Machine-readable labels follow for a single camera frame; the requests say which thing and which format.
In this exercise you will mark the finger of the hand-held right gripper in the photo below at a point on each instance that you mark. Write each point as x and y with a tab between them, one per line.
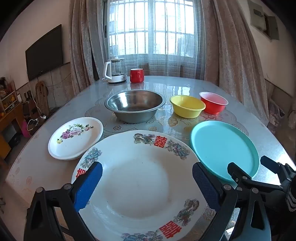
238	172
270	162

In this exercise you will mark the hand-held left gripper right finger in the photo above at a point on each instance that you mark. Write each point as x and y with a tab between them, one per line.
205	187

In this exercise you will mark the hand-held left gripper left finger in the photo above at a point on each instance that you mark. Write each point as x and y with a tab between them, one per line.
89	183

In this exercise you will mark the teal plastic plate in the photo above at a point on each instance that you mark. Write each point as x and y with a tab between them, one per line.
222	148

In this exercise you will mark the small white floral plate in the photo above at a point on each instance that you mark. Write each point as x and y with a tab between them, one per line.
74	143

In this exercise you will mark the large white dragon print plate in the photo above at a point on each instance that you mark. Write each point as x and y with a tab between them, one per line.
138	185

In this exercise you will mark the red plastic bowl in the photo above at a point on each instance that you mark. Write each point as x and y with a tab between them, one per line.
212	107

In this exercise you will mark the yellow plastic bowl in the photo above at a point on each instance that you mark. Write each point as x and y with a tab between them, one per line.
185	111

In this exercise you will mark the stainless steel bowl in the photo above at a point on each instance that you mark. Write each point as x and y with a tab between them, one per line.
136	115

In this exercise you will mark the grey plastic bags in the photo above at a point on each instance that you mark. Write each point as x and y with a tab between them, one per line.
276	113

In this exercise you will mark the wooden cabinet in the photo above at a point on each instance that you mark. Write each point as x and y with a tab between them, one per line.
10	120

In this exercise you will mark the white glass electric kettle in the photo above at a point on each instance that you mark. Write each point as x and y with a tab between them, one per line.
116	80

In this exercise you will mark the beige velvet curtain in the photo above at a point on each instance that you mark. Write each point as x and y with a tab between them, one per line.
83	46
231	58

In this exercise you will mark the red mug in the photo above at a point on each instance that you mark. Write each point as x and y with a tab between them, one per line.
136	76

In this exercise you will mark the wooden shelf rack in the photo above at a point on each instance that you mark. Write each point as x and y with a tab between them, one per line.
8	97

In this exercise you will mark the white sheer curtain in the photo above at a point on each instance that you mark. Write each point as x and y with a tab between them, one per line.
161	64

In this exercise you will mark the barred window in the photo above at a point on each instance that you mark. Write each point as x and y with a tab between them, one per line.
105	30

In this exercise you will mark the grey wall electrical box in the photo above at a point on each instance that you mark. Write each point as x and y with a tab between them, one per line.
272	27

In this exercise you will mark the black wall television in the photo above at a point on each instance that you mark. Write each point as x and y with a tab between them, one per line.
44	55

